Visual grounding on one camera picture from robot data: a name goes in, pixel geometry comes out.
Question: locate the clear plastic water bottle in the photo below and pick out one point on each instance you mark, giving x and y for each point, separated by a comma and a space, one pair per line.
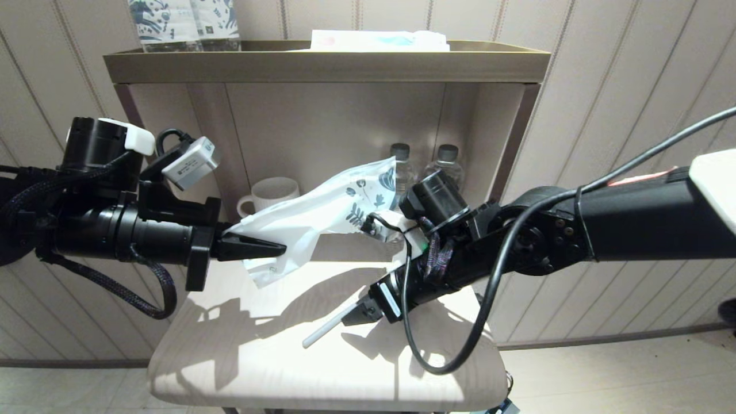
445, 167
402, 172

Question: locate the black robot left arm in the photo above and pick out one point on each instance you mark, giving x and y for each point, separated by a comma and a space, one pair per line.
34, 224

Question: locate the grey toothbrush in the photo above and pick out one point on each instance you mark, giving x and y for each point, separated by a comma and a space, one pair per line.
325, 332

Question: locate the white ribbed mug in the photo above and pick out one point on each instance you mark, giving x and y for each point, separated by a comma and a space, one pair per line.
270, 192

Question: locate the beige wooden shelf cabinet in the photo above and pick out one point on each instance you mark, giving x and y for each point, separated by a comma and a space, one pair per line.
322, 368

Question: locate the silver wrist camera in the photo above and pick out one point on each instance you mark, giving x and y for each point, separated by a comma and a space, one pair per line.
376, 227
192, 164

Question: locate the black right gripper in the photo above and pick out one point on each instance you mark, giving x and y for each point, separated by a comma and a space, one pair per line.
414, 284

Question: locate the white blue flat packet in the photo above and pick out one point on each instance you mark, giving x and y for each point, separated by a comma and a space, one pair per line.
374, 40

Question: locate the white right camera bracket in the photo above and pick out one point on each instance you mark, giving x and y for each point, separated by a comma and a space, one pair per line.
417, 236

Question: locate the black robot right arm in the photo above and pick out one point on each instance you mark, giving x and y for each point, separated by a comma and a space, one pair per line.
604, 224

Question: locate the blue floral print pouch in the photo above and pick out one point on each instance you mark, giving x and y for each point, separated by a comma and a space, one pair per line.
221, 23
164, 26

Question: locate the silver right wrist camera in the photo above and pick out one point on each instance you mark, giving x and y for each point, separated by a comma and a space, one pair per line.
376, 227

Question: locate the grey blue floor device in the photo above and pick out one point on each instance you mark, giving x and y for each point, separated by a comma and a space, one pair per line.
503, 407

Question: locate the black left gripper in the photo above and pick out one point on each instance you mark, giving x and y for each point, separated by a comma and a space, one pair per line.
155, 238

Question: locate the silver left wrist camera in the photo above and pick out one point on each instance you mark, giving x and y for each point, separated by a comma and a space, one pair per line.
192, 164

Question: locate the white floral plastic bag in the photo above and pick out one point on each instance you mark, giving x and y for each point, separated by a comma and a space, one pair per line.
310, 218

